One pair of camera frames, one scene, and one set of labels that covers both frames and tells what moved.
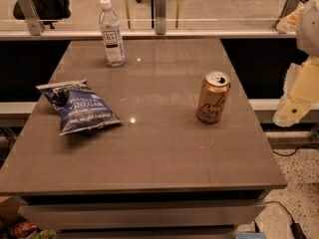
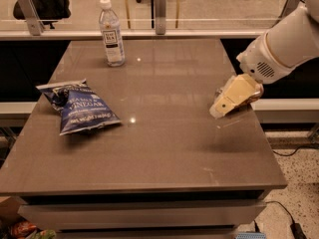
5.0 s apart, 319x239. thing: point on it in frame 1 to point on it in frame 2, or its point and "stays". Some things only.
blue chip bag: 80,108 stays
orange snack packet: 23,228 stays
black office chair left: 50,3 stays
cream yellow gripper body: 309,30 to 257,61
